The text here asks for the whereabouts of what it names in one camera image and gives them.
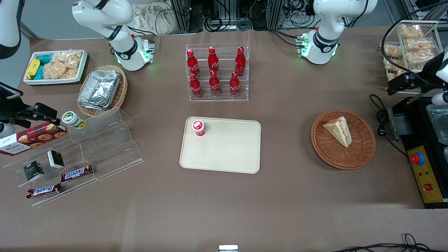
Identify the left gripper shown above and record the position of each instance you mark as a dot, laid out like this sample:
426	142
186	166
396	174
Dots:
429	67

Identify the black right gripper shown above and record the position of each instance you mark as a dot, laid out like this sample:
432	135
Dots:
7	107

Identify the triangle sandwich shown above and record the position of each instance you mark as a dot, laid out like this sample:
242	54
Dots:
338	131

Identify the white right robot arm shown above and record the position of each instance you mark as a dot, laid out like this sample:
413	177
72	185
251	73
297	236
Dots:
122	45

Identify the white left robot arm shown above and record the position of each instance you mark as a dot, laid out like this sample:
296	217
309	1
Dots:
325	38

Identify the white rectangular snack tray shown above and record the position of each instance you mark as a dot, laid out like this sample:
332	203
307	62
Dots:
28	81

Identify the round brown wicker basket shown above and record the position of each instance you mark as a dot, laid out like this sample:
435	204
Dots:
357	154

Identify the oval light wicker basket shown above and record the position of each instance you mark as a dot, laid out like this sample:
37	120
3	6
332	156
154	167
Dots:
120	94

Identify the beige plastic tray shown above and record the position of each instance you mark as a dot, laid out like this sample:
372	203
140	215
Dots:
227	150

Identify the clear bag fried snacks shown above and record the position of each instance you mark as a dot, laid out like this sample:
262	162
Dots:
420	57
393	68
392	50
420	44
411	31

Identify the red tartan cookie box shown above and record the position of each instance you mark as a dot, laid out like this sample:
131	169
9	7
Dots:
33	138

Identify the green lid yogurt bottle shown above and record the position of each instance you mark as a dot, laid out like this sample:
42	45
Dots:
72	119

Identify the black machine yellow panel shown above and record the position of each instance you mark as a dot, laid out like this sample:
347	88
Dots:
420	122

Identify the teal snack pack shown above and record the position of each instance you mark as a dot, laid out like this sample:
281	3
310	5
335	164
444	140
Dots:
44	58
40	72

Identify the small black carton box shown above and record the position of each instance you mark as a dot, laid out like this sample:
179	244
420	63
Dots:
56	159
33	170

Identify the yellow snack pack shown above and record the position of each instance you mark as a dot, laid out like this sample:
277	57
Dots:
33	69

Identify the clear bag rice crackers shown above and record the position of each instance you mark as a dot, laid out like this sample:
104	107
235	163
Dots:
59	71
68	57

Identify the clear glass container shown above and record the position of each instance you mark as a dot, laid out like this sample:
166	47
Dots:
439	124

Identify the clear acrylic snack rack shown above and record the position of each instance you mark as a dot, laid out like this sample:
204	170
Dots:
435	33

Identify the snickers chocolate bar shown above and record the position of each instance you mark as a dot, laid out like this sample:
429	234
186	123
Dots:
43	190
77	173

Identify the silver foil container stack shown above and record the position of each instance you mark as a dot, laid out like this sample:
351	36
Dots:
99	89

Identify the red emergency stop button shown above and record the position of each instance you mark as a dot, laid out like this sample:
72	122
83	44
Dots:
417	159

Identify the clear acrylic stepped shelf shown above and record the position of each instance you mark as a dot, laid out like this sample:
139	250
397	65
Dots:
105	147

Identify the beige cloth bag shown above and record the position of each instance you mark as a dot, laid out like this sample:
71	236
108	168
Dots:
154	19

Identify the red cola bottle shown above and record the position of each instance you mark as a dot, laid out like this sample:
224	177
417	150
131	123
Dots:
214	85
193	64
240	63
234	86
195	87
213	61

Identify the red white yogurt bottle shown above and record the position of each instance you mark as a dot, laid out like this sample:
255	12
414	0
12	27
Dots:
198	127

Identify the clear acrylic bottle rack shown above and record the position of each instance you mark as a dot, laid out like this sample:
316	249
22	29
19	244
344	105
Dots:
224	98

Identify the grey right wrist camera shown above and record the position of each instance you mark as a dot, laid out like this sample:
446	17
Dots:
7	130

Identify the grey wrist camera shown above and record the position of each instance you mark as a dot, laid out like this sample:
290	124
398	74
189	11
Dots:
440	98
7	130

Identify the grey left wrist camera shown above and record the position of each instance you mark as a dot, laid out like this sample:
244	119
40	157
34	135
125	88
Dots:
440	98

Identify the aluminium frame post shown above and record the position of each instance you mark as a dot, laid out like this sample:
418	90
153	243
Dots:
182	14
276	14

